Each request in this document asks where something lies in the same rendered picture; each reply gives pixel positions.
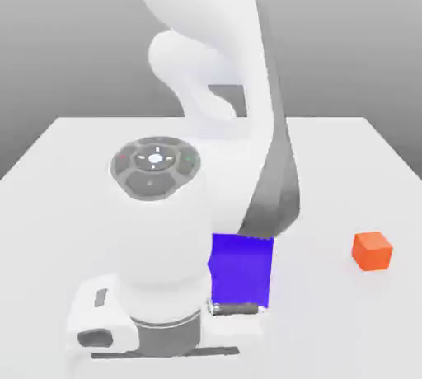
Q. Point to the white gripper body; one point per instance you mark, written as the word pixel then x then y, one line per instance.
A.
pixel 230 336

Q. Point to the small red cube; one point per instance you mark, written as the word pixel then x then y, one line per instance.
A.
pixel 371 253

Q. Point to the large blue box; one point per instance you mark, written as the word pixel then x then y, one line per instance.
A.
pixel 242 270

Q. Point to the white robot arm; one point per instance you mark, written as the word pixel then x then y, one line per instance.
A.
pixel 158 240

